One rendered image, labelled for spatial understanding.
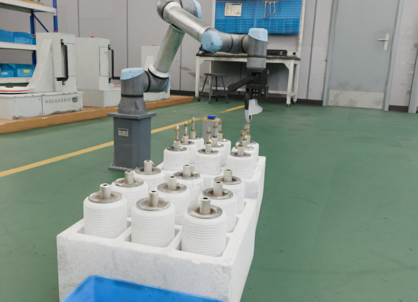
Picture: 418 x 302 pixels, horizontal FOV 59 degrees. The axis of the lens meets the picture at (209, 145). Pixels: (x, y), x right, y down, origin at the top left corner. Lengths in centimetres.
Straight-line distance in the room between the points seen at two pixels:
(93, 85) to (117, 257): 345
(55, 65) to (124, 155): 197
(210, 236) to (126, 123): 123
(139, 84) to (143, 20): 579
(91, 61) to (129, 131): 234
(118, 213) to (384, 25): 599
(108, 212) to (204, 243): 22
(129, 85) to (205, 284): 132
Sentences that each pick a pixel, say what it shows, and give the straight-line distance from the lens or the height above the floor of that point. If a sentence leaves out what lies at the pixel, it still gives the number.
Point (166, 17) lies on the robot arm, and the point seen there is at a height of 75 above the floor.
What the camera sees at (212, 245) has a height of 20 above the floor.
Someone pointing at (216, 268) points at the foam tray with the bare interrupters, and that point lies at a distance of 76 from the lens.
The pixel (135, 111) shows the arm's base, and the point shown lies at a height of 32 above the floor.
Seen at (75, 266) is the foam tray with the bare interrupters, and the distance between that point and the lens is 90.
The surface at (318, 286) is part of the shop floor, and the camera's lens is 108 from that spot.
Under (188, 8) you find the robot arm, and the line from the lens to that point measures 181.
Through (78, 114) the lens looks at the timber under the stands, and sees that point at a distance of 369.
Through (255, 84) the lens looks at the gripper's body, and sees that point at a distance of 150.
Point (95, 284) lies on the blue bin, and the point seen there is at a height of 10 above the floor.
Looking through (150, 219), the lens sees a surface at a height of 24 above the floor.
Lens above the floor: 55
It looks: 12 degrees down
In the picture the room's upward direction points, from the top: 2 degrees clockwise
